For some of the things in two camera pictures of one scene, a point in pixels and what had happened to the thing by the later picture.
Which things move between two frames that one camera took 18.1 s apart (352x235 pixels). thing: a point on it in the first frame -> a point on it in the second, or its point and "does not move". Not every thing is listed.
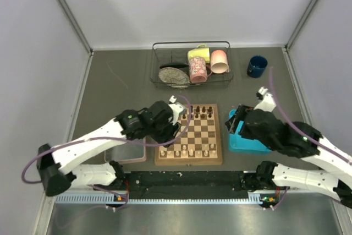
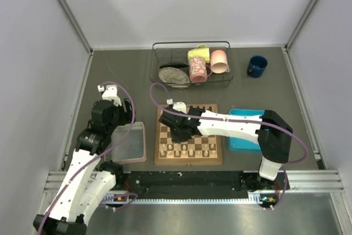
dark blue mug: x=256 y=66 does not move
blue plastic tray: x=237 y=143 does not move
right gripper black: x=232 y=123 -> x=178 y=139
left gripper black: x=172 y=130 -> x=127 y=116
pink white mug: x=219 y=61 does not move
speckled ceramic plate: x=174 y=77 does not move
